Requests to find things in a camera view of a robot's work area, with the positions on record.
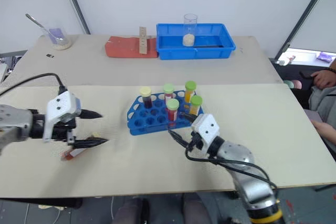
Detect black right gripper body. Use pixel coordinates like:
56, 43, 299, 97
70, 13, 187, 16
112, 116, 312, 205
188, 130, 205, 152

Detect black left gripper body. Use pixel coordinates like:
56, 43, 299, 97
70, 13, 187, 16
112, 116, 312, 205
52, 112, 81, 146

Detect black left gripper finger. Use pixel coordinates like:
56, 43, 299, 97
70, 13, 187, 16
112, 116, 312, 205
79, 109, 103, 120
72, 138, 110, 150

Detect loose red liquid test tube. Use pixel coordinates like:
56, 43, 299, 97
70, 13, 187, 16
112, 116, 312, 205
60, 133, 103, 162

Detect blue test tube rack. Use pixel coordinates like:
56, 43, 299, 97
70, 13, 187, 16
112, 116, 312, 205
127, 91, 205, 136

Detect bystander's bare hand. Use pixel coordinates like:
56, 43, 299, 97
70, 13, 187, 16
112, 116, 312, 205
311, 68, 336, 89

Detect green-capped orange tube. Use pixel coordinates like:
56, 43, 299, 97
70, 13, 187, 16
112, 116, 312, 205
184, 80, 197, 103
188, 95, 204, 116

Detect green-capped red tube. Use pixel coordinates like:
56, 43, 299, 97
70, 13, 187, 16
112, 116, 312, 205
165, 98, 180, 123
163, 83, 175, 102

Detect yellow-capped dark red tube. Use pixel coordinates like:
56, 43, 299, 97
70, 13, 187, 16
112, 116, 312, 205
140, 87, 153, 109

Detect blue plastic bin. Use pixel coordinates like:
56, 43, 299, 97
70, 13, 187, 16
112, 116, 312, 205
156, 23, 237, 61

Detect red flat tray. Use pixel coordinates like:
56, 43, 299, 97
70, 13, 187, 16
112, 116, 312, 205
104, 35, 159, 59

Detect glass beaker with white powder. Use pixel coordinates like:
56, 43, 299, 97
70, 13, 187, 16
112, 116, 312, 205
46, 27, 72, 51

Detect clear beaker with white powder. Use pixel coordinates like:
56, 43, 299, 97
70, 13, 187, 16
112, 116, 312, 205
182, 13, 198, 47

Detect purple card in beaker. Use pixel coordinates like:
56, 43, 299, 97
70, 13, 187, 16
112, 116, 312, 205
49, 27, 65, 44

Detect wooden strip with holes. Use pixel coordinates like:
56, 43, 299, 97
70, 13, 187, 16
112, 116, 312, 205
138, 26, 153, 55

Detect metal spoon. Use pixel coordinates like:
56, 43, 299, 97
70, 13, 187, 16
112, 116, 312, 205
25, 13, 65, 42

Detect pink and green pads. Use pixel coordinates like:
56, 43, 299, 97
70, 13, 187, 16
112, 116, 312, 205
282, 79, 303, 91

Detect grey tent pole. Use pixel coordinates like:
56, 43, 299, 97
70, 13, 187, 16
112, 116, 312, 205
272, 0, 336, 62
58, 0, 92, 35

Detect person seated at right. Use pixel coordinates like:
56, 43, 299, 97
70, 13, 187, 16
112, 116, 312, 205
304, 85, 336, 162

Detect purple crumpled cloth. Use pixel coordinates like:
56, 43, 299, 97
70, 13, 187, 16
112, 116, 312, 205
316, 51, 333, 62

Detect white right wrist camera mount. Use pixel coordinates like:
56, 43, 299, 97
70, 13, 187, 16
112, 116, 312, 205
191, 113, 221, 146

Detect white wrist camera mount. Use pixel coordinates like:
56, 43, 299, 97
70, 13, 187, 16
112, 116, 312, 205
191, 113, 221, 146
43, 91, 81, 143

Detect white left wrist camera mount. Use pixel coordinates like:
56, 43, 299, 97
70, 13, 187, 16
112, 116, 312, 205
43, 91, 81, 143

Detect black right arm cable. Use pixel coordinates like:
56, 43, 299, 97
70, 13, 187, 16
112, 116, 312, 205
184, 142, 278, 191

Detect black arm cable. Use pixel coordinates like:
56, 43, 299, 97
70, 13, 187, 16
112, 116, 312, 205
0, 73, 68, 97
184, 142, 278, 191

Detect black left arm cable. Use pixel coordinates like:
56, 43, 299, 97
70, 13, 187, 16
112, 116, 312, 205
0, 73, 68, 97

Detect white floor cable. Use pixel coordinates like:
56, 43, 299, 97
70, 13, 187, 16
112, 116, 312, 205
24, 199, 65, 224

